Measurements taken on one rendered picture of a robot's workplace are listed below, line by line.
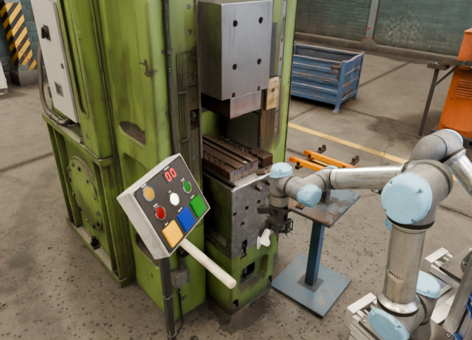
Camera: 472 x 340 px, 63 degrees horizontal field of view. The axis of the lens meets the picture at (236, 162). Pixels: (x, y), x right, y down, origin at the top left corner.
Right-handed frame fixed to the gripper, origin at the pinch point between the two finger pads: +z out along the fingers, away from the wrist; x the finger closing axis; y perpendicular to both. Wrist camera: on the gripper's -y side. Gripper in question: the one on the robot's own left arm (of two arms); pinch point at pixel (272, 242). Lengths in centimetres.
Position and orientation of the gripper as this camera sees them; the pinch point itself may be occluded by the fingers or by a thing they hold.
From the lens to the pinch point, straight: 156.5
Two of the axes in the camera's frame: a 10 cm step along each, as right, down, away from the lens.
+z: -0.2, 8.8, 4.8
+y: 5.5, 4.1, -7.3
